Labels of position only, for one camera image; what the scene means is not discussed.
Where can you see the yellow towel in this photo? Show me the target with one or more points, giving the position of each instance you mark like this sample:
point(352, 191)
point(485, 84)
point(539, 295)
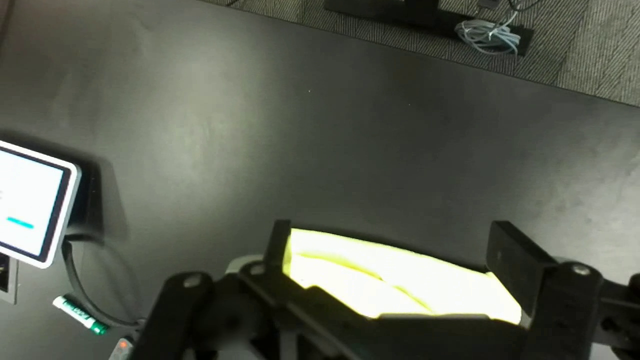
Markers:
point(401, 281)

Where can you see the white framed tablet on stand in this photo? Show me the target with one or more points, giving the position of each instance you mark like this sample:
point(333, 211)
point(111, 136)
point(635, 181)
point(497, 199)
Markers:
point(30, 200)

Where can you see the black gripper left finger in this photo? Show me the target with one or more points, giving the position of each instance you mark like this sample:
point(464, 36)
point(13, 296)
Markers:
point(267, 313)

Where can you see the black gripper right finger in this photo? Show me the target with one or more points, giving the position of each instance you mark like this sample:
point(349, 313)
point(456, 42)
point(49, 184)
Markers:
point(573, 313)

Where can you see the green and white marker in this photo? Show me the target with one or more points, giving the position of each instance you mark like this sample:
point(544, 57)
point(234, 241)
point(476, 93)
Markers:
point(80, 314)

